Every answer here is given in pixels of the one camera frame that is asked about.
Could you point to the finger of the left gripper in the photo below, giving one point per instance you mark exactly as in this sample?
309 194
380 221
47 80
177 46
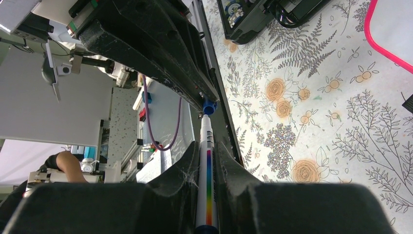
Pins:
170 52

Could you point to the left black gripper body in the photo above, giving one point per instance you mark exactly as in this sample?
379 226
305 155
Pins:
118 12

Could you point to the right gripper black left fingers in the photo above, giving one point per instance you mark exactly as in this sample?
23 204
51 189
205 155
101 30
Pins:
173 195

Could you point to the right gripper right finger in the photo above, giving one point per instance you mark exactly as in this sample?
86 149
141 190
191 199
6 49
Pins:
233 182

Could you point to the white blue marker pen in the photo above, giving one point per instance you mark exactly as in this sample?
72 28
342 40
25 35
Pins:
206 220

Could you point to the blue marker cap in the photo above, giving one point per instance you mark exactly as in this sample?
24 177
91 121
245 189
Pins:
209 107

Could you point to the pink framed whiteboard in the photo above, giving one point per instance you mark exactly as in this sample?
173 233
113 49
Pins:
388 29

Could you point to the person forearm in background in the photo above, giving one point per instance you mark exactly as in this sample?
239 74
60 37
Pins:
67 163

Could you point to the open black case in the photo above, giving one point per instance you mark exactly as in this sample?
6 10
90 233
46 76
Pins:
243 20

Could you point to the floral table mat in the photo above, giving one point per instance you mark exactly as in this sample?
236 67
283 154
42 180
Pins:
318 104

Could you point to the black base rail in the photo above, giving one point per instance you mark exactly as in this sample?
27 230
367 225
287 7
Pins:
222 122

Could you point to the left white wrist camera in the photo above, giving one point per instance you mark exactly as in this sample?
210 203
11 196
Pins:
17 18

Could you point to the wire whiteboard stand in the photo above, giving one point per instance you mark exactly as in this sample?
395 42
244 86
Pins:
408 104

